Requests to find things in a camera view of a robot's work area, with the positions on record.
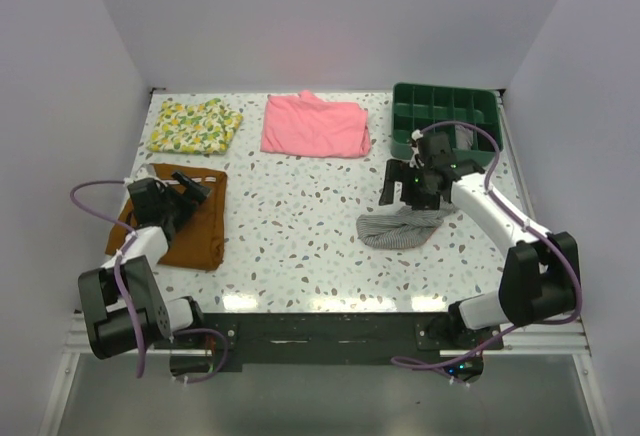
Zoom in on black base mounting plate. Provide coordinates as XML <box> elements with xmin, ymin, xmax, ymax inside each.
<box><xmin>153</xmin><ymin>312</ymin><xmax>499</xmax><ymax>376</ymax></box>

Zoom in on lemon print folded cloth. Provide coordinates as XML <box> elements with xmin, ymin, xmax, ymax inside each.
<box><xmin>146</xmin><ymin>98</ymin><xmax>243</xmax><ymax>156</ymax></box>

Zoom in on pink folded shirt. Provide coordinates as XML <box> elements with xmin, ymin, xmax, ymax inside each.
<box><xmin>260</xmin><ymin>90</ymin><xmax>371</xmax><ymax>159</ymax></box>

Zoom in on grey striped underwear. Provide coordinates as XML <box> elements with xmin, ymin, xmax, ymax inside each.
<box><xmin>356</xmin><ymin>203</ymin><xmax>456</xmax><ymax>250</ymax></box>

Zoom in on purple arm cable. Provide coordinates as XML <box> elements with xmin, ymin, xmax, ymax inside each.
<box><xmin>390</xmin><ymin>120</ymin><xmax>584</xmax><ymax>376</ymax></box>
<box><xmin>69</xmin><ymin>178</ymin><xmax>229</xmax><ymax>385</ymax></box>

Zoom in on aluminium front rail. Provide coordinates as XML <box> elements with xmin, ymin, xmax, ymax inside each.
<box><xmin>63</xmin><ymin>314</ymin><xmax>591</xmax><ymax>356</ymax></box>

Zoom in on grey rolled underwear in tray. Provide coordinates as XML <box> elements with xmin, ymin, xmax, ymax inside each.
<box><xmin>455</xmin><ymin>125</ymin><xmax>475</xmax><ymax>151</ymax></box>

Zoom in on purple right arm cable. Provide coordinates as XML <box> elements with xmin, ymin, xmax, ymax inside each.
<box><xmin>390</xmin><ymin>120</ymin><xmax>584</xmax><ymax>376</ymax></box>

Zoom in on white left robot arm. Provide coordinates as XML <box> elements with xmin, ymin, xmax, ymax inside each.
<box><xmin>78</xmin><ymin>170</ymin><xmax>213</xmax><ymax>360</ymax></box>

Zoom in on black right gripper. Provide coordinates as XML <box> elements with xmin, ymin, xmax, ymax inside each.
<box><xmin>379</xmin><ymin>159</ymin><xmax>440</xmax><ymax>211</ymax></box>

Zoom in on green compartment tray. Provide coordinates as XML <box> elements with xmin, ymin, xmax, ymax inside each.
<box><xmin>390</xmin><ymin>83</ymin><xmax>504</xmax><ymax>167</ymax></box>

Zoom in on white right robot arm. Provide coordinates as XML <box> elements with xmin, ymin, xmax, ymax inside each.
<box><xmin>379</xmin><ymin>129</ymin><xmax>582</xmax><ymax>352</ymax></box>

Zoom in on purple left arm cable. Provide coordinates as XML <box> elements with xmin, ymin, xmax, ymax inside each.
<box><xmin>69</xmin><ymin>178</ymin><xmax>229</xmax><ymax>385</ymax></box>

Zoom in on brown folded trousers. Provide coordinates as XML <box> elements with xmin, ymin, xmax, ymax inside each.
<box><xmin>105</xmin><ymin>164</ymin><xmax>227</xmax><ymax>271</ymax></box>

